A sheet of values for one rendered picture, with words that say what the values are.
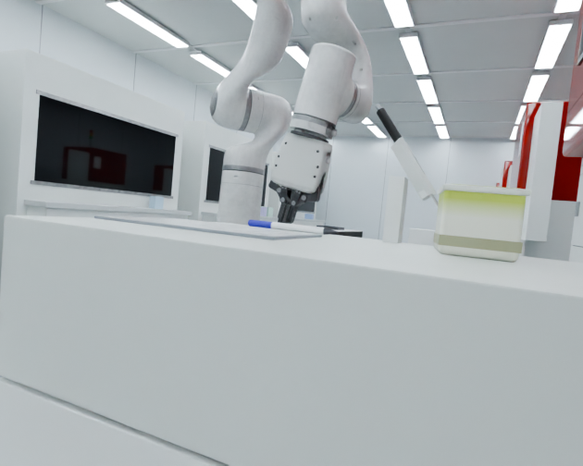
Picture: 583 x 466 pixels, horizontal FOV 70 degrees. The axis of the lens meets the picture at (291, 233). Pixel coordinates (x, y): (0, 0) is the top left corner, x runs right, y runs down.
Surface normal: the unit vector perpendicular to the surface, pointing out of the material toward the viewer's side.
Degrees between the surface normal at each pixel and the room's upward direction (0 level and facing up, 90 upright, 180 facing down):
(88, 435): 90
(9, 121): 90
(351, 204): 90
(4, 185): 90
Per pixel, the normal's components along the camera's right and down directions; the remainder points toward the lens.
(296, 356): -0.41, 0.00
